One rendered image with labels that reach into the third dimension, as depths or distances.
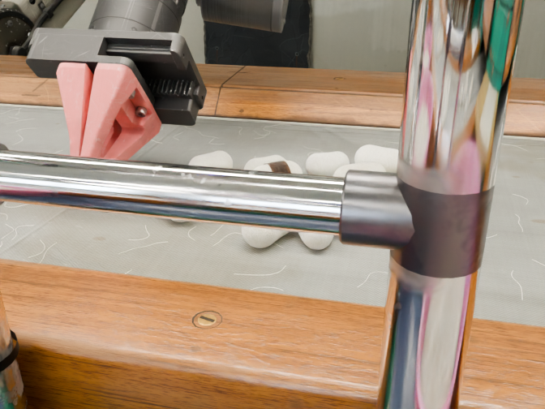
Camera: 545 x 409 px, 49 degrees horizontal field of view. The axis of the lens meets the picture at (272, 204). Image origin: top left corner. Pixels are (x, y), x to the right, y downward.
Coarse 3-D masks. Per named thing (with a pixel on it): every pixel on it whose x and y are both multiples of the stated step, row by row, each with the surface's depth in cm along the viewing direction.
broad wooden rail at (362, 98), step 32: (0, 64) 66; (0, 96) 61; (32, 96) 60; (224, 96) 56; (256, 96) 56; (288, 96) 55; (320, 96) 54; (352, 96) 54; (384, 96) 54; (512, 96) 52; (544, 96) 52; (512, 128) 50; (544, 128) 50
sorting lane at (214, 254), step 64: (0, 128) 53; (64, 128) 53; (192, 128) 53; (256, 128) 53; (320, 128) 53; (384, 128) 52; (512, 192) 40; (0, 256) 33; (64, 256) 33; (128, 256) 33; (192, 256) 33; (256, 256) 33; (320, 256) 33; (384, 256) 33; (512, 256) 32; (512, 320) 27
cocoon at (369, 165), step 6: (366, 162) 39; (372, 162) 39; (342, 168) 39; (348, 168) 39; (354, 168) 39; (360, 168) 39; (366, 168) 39; (372, 168) 39; (378, 168) 39; (336, 174) 39; (342, 174) 38
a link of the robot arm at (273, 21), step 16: (208, 0) 41; (224, 0) 41; (240, 0) 41; (256, 0) 40; (272, 0) 40; (288, 0) 45; (208, 16) 42; (224, 16) 42; (240, 16) 42; (256, 16) 41; (272, 16) 41
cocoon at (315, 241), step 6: (300, 234) 33; (306, 234) 33; (312, 234) 32; (318, 234) 32; (306, 240) 33; (312, 240) 32; (318, 240) 32; (324, 240) 32; (330, 240) 33; (312, 246) 33; (318, 246) 33; (324, 246) 33
